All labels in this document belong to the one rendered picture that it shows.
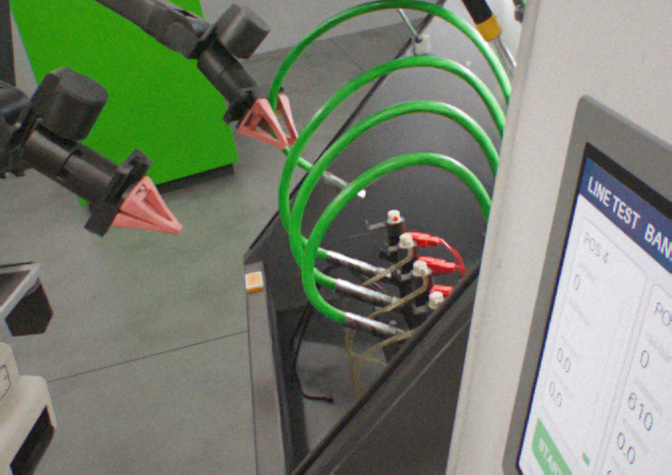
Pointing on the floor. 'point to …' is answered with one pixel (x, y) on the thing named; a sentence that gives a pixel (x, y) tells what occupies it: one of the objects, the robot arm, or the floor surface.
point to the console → (552, 166)
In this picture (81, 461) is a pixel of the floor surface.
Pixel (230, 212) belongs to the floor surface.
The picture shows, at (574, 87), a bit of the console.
